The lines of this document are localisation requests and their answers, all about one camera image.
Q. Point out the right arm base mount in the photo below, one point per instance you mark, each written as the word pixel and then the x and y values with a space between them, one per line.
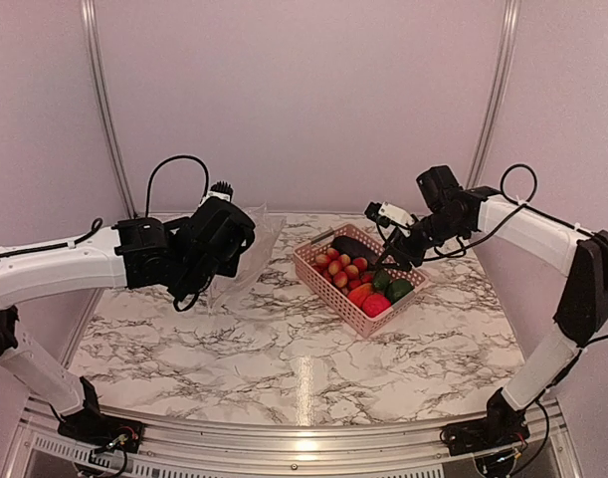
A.
pixel 501 426

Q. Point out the right aluminium frame post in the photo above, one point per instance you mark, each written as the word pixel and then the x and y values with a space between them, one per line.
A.
pixel 497 93

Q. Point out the clear zip top bag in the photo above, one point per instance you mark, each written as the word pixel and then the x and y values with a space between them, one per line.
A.
pixel 253 262

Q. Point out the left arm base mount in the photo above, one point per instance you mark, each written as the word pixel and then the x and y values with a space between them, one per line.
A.
pixel 91 426

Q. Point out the green bell pepper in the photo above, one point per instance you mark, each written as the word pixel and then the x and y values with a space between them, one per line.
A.
pixel 398 289

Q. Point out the dark purple eggplant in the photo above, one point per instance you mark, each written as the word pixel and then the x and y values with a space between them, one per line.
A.
pixel 354 249

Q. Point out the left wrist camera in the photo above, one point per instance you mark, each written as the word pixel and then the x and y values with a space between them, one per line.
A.
pixel 222 190

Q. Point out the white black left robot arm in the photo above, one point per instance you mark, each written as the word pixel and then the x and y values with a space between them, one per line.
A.
pixel 130 254

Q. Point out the pink red apple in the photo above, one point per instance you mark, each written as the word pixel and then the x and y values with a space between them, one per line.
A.
pixel 375 305

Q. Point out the red yellow lychee bunch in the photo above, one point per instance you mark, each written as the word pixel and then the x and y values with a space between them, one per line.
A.
pixel 343 271

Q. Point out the left aluminium frame post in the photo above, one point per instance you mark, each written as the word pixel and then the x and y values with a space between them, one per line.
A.
pixel 93 41

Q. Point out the long green cucumber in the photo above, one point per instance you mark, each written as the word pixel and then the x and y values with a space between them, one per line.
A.
pixel 381 280

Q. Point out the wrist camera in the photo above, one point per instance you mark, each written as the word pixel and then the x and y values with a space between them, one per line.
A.
pixel 386 214
pixel 222 190

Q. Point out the pink perforated plastic basket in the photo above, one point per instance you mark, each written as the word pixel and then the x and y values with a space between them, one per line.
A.
pixel 304 255

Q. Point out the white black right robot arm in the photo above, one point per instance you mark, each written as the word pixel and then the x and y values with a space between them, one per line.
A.
pixel 580 257

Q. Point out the aluminium frame post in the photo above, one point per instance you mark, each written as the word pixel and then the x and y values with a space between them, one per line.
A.
pixel 93 41
pixel 497 93

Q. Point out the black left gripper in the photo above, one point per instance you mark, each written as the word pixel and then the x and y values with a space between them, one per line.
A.
pixel 229 266

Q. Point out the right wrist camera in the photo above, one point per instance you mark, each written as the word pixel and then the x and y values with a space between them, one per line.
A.
pixel 386 214

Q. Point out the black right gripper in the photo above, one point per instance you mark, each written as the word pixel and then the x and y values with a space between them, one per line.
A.
pixel 400 247

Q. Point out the orange red mango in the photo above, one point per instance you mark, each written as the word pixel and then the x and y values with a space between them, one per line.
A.
pixel 358 295

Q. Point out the aluminium front rail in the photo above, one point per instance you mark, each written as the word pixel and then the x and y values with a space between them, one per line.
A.
pixel 175 447

